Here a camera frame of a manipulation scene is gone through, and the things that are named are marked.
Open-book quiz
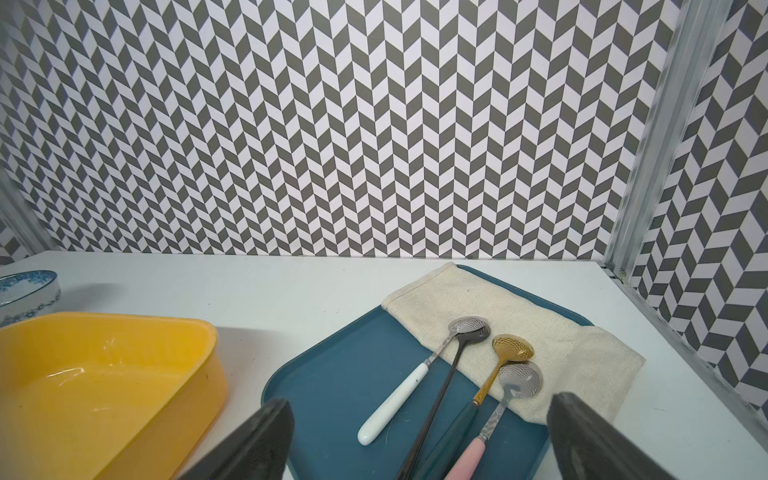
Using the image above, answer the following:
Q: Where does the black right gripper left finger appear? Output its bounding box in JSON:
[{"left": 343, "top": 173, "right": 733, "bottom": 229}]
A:
[{"left": 180, "top": 398, "right": 295, "bottom": 480}]

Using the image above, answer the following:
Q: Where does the beige cloth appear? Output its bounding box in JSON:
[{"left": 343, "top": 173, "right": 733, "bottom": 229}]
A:
[{"left": 381, "top": 263, "right": 645, "bottom": 424}]

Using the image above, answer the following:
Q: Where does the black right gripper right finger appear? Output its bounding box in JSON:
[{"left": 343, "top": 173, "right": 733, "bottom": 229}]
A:
[{"left": 547, "top": 392, "right": 672, "bottom": 479}]

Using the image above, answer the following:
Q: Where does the teal plastic tray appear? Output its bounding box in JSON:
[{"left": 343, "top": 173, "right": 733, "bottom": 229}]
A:
[{"left": 262, "top": 264, "right": 593, "bottom": 479}]

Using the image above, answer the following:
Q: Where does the yellow plastic storage box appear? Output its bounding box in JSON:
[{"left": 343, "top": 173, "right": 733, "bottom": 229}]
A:
[{"left": 1, "top": 312, "right": 227, "bottom": 479}]

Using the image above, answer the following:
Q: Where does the blue patterned ceramic bowl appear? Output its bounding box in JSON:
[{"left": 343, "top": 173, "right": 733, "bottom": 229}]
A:
[{"left": 1, "top": 270, "right": 61, "bottom": 327}]

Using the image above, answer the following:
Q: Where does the gold spoon green handle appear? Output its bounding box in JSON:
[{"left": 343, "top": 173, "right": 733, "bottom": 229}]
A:
[{"left": 412, "top": 334, "right": 534, "bottom": 479}]

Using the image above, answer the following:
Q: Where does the black long spoon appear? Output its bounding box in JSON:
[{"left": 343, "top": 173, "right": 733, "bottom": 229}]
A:
[{"left": 395, "top": 324, "right": 491, "bottom": 480}]

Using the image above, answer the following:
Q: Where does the aluminium corner post right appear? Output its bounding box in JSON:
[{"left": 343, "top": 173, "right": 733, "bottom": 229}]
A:
[{"left": 603, "top": 1, "right": 732, "bottom": 285}]

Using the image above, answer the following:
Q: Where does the pink handled silver spoon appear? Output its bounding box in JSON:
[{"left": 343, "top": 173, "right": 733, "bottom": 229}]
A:
[{"left": 444, "top": 361, "right": 543, "bottom": 480}]

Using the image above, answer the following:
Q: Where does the white handled silver spoon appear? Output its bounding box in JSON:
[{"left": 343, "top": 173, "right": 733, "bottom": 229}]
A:
[{"left": 357, "top": 316, "right": 488, "bottom": 446}]

